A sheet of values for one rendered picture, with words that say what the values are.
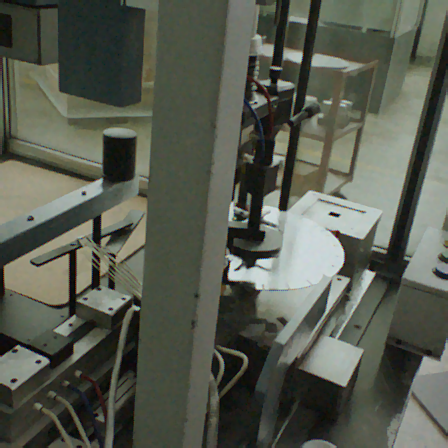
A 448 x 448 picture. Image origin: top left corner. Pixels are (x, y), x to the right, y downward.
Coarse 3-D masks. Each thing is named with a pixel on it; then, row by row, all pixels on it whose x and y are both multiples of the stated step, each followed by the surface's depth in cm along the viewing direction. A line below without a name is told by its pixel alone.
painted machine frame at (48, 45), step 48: (0, 0) 95; (48, 0) 92; (96, 0) 80; (0, 48) 97; (48, 48) 95; (96, 48) 82; (96, 96) 85; (96, 192) 100; (0, 240) 82; (48, 240) 91; (96, 240) 107
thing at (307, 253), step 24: (240, 216) 120; (288, 216) 123; (288, 240) 113; (312, 240) 114; (336, 240) 115; (240, 264) 103; (264, 264) 104; (288, 264) 105; (312, 264) 106; (336, 264) 106; (264, 288) 97
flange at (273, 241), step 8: (272, 232) 113; (240, 240) 108; (248, 240) 109; (264, 240) 109; (272, 240) 110; (280, 240) 110; (240, 248) 106; (248, 248) 106; (256, 248) 107; (264, 248) 107; (272, 248) 107; (280, 248) 109
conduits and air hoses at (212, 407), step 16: (80, 240) 108; (128, 272) 102; (128, 320) 90; (240, 352) 87; (64, 384) 88; (96, 384) 89; (112, 384) 86; (64, 400) 86; (112, 400) 85; (208, 400) 79; (112, 416) 83; (208, 416) 78; (64, 432) 82; (80, 432) 83; (96, 432) 85; (112, 432) 82; (208, 432) 77
